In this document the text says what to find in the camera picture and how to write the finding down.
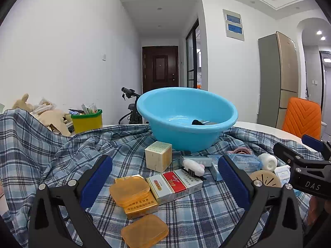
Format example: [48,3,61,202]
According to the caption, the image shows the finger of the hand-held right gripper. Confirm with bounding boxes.
[273,142,324,165]
[301,134,331,160]

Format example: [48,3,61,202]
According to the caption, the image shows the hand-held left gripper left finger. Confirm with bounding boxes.
[28,154,113,248]

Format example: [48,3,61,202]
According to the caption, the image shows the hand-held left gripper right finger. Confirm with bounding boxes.
[218,155,304,248]

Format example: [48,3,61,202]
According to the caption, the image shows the blue plastic basin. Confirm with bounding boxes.
[136,87,238,152]

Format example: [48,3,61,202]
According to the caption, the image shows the yellow green container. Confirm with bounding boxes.
[70,108,103,135]

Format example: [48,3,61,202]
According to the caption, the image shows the person's right hand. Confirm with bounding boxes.
[308,196,325,225]

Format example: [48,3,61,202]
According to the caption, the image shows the white plastic bottle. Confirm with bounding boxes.
[257,153,278,171]

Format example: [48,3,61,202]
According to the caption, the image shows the small light blue box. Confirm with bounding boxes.
[207,155,225,182]

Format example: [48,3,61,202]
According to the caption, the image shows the light blue tissue packet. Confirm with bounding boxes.
[228,153,261,173]

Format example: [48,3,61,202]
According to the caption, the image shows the light blue white box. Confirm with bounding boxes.
[274,165,294,186]

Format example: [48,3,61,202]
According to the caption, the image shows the orange chair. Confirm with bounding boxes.
[282,97,322,140]

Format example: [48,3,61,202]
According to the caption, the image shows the pink headband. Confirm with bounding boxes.
[225,147,252,157]

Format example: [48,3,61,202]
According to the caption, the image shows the round beige vented lid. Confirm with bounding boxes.
[249,170,282,188]

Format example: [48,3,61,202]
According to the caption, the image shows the pale grey long box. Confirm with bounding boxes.
[180,155,212,167]

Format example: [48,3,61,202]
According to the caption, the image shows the black white pink plush toy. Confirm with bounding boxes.
[181,158,207,181]

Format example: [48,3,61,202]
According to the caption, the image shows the gold blue cigarette pack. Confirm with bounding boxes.
[124,195,159,219]

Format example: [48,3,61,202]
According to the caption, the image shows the blue plaid cloth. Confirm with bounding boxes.
[0,108,324,248]

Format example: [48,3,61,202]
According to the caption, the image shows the red white cigarette pack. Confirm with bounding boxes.
[145,169,203,206]

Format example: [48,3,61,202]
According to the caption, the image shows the cream cube box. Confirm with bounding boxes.
[144,141,173,173]

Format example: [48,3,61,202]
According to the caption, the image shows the grey gold refrigerator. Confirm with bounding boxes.
[257,31,300,130]

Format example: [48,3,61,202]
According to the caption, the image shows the black scooter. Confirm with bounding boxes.
[118,87,150,125]

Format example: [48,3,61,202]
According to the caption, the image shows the pile of beige plush toys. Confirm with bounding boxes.
[12,93,71,137]

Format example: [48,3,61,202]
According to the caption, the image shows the dark brown door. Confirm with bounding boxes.
[142,46,179,95]

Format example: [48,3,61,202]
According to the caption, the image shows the black framed glass door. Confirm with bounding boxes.
[186,18,203,89]

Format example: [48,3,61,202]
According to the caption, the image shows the white electrical panel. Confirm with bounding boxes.
[222,9,245,41]

